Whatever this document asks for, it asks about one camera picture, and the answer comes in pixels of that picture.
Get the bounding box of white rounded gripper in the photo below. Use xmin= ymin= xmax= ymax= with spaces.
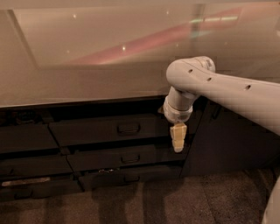
xmin=157 ymin=98 xmax=193 ymax=153

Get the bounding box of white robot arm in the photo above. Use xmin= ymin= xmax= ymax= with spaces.
xmin=163 ymin=56 xmax=280 ymax=176

